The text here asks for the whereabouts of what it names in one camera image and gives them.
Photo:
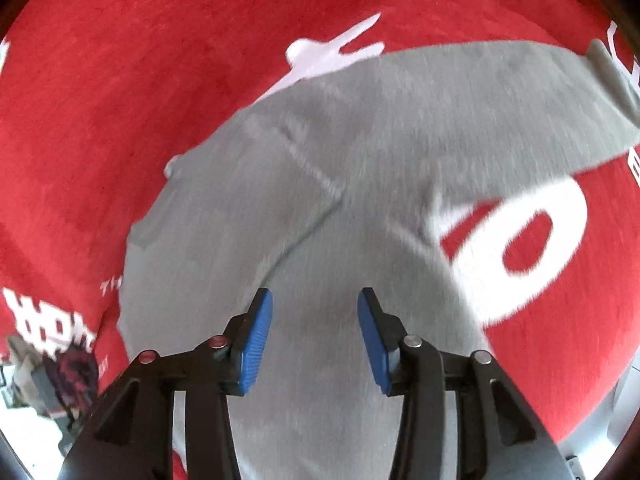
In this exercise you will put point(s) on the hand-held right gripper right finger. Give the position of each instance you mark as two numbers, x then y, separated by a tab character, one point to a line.
372	347

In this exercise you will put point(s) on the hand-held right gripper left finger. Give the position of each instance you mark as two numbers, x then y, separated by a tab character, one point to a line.
257	342

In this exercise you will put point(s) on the grey towel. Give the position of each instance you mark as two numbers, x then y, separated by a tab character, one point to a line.
350	160

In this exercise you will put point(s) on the dark red patterned cloth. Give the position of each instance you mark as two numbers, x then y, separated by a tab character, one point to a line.
75	375

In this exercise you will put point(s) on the red printed blanket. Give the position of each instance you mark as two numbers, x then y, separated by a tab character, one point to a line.
125	85

